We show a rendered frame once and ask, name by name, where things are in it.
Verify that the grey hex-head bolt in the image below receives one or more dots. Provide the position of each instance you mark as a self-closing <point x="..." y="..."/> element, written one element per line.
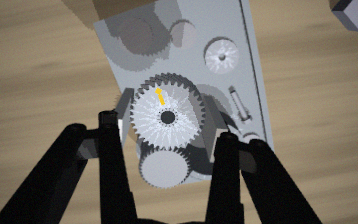
<point x="245" y="118"/>

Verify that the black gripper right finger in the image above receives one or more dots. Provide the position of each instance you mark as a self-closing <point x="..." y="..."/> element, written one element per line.
<point x="275" y="195"/>

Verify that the light grey gear with yellow arrow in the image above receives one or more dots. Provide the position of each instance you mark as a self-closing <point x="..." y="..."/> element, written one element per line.
<point x="169" y="111"/>

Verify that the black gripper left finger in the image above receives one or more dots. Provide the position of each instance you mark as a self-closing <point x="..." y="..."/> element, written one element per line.
<point x="43" y="196"/>

